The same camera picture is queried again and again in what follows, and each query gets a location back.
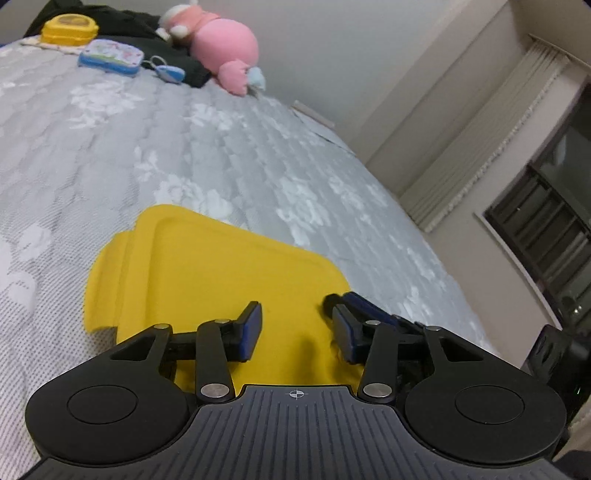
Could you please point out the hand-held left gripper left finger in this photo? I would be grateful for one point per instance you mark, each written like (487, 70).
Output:
(252, 330)

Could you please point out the pink plush toy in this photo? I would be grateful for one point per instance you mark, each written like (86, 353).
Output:
(221, 44)

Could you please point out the small yellow lidded box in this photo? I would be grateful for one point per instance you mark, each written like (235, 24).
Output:
(69, 30)

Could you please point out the yellow plastic container lid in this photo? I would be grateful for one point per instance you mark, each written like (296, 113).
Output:
(207, 272)

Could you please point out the black cloth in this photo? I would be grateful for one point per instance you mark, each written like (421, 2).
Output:
(124, 23)

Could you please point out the white quilted mattress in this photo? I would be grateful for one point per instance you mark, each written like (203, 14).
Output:
(138, 152)

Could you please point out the dark window with grille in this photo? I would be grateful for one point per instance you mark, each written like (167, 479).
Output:
(545, 230)

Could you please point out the blue printed pencil case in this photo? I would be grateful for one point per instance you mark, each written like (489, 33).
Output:
(111, 56)

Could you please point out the cream cloth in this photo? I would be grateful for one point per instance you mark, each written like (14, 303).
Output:
(34, 42)

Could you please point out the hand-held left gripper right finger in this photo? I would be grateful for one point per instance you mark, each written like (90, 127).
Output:
(344, 337)

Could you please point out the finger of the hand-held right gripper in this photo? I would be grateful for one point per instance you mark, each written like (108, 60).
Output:
(364, 305)

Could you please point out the cream window curtain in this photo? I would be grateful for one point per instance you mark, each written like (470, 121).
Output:
(489, 138)

